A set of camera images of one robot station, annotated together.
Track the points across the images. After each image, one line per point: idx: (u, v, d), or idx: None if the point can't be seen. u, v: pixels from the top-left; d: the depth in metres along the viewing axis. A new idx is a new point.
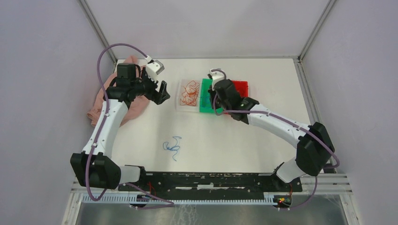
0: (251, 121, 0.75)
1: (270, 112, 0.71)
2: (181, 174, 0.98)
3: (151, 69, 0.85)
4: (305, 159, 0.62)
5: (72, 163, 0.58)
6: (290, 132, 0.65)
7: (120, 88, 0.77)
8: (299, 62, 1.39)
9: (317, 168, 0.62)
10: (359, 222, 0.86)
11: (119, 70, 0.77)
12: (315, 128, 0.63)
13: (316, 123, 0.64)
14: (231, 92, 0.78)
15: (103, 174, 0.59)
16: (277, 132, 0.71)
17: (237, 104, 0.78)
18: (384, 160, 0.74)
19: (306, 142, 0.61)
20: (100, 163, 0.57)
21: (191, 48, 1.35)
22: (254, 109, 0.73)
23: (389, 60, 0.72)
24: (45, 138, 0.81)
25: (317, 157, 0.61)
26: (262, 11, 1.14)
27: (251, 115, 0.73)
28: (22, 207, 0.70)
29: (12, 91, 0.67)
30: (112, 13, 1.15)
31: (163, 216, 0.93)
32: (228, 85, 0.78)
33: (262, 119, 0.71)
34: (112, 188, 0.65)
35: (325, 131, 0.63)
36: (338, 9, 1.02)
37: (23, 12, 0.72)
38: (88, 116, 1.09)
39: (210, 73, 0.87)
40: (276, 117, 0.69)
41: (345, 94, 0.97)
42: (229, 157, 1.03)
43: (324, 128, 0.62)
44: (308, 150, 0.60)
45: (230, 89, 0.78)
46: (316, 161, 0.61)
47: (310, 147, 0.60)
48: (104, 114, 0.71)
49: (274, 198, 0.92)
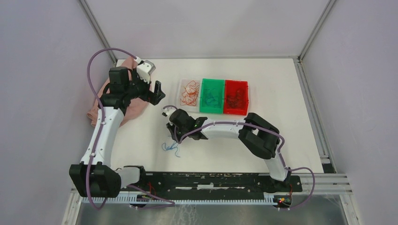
0: (207, 135, 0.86)
1: (215, 121, 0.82)
2: (181, 174, 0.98)
3: (142, 70, 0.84)
4: (252, 147, 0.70)
5: (72, 175, 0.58)
6: (232, 130, 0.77)
7: (114, 94, 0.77)
8: (299, 62, 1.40)
9: (268, 150, 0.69)
10: (359, 222, 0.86)
11: (111, 76, 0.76)
12: (249, 118, 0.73)
13: (249, 114, 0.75)
14: (183, 118, 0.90)
15: (103, 183, 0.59)
16: (228, 135, 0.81)
17: (193, 126, 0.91)
18: (384, 161, 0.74)
19: (245, 132, 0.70)
20: (99, 173, 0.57)
21: (190, 48, 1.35)
22: (204, 124, 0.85)
23: (390, 59, 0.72)
24: (45, 140, 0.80)
25: (260, 141, 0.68)
26: (263, 11, 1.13)
27: (203, 130, 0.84)
28: (22, 207, 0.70)
29: (12, 91, 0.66)
30: (112, 13, 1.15)
31: (164, 216, 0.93)
32: (179, 113, 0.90)
33: (211, 130, 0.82)
34: (113, 195, 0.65)
35: (257, 118, 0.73)
36: (338, 9, 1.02)
37: (22, 12, 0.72)
38: (88, 116, 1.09)
39: (164, 111, 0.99)
40: (220, 123, 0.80)
41: (345, 94, 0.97)
42: (230, 157, 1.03)
43: (256, 115, 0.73)
44: (248, 138, 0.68)
45: (181, 116, 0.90)
46: (262, 145, 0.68)
47: (250, 136, 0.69)
48: (101, 122, 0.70)
49: (274, 198, 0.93)
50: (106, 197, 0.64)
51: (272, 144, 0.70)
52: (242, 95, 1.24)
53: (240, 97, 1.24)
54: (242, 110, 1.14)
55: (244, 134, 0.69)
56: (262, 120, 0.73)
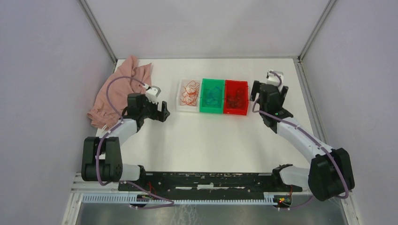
0: (279, 129, 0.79)
1: (299, 126, 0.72)
2: (181, 174, 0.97)
3: (150, 93, 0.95)
4: (315, 178, 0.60)
5: (86, 144, 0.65)
6: (309, 148, 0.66)
7: (131, 116, 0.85)
8: (299, 62, 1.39)
9: (325, 193, 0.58)
10: (359, 222, 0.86)
11: (129, 101, 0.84)
12: (337, 153, 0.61)
13: (340, 149, 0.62)
14: (273, 98, 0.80)
15: (111, 154, 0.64)
16: (299, 147, 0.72)
17: (273, 111, 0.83)
18: (383, 160, 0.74)
19: (322, 161, 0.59)
20: (111, 142, 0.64)
21: (190, 48, 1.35)
22: (287, 119, 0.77)
23: (390, 59, 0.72)
24: (46, 141, 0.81)
25: (326, 178, 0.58)
26: (263, 10, 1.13)
27: (281, 124, 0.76)
28: (23, 207, 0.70)
29: (12, 90, 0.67)
30: (112, 13, 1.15)
31: (163, 216, 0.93)
32: (273, 91, 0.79)
33: (288, 130, 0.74)
34: (112, 180, 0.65)
35: (346, 160, 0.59)
36: (338, 8, 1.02)
37: (22, 13, 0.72)
38: (88, 115, 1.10)
39: (268, 74, 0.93)
40: (302, 132, 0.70)
41: (345, 93, 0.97)
42: (232, 159, 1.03)
43: (347, 156, 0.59)
44: (319, 168, 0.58)
45: (274, 96, 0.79)
46: (326, 183, 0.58)
47: (322, 166, 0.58)
48: (119, 121, 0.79)
49: (274, 198, 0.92)
50: (106, 179, 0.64)
51: (335, 192, 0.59)
52: (241, 95, 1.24)
53: (240, 97, 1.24)
54: (242, 111, 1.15)
55: (320, 161, 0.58)
56: (349, 165, 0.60)
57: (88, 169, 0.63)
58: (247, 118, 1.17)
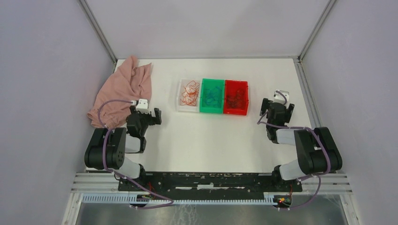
0: (279, 136, 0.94)
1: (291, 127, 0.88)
2: (181, 174, 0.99)
3: (142, 108, 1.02)
4: (299, 148, 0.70)
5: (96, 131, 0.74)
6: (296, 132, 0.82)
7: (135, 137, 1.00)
8: (299, 62, 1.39)
9: (309, 160, 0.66)
10: (359, 222, 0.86)
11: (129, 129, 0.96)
12: (318, 130, 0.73)
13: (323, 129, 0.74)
14: (280, 115, 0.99)
15: (116, 140, 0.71)
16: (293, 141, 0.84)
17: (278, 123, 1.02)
18: (383, 160, 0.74)
19: (303, 133, 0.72)
20: (118, 130, 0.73)
21: (190, 49, 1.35)
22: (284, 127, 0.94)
23: (390, 59, 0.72)
24: (45, 141, 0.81)
25: (307, 145, 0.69)
26: (264, 11, 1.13)
27: (279, 130, 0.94)
28: (22, 207, 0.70)
29: (11, 90, 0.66)
30: (112, 13, 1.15)
31: (163, 216, 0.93)
32: (280, 110, 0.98)
33: (284, 131, 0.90)
34: (112, 167, 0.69)
35: (326, 134, 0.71)
36: (338, 9, 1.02)
37: (21, 12, 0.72)
38: (88, 116, 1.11)
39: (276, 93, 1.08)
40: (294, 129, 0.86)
41: (345, 93, 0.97)
42: (233, 158, 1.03)
43: (326, 131, 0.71)
44: (299, 136, 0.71)
45: (280, 113, 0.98)
46: (308, 150, 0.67)
47: (302, 135, 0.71)
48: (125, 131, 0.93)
49: (274, 198, 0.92)
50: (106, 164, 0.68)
51: (321, 164, 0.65)
52: (242, 95, 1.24)
53: (240, 97, 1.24)
54: (242, 111, 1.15)
55: (300, 131, 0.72)
56: (331, 140, 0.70)
57: (92, 155, 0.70)
58: (247, 118, 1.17)
